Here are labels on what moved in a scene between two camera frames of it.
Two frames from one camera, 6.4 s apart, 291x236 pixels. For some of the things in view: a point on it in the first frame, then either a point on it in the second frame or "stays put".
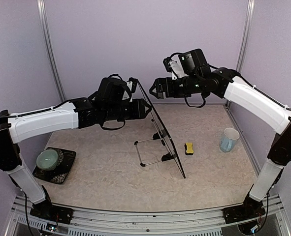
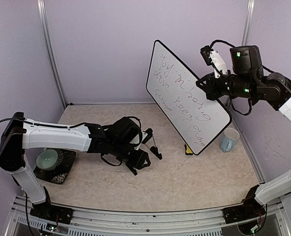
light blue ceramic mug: [229, 139] stays put
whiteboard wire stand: [157, 135] to [147, 136]
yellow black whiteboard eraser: [188, 148] stays put
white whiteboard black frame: [159, 127] to [199, 121]
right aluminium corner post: [245, 39] stays put
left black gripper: [140, 111] to [138, 162]
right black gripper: [169, 92] to [214, 91]
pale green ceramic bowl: [47, 160] stays put
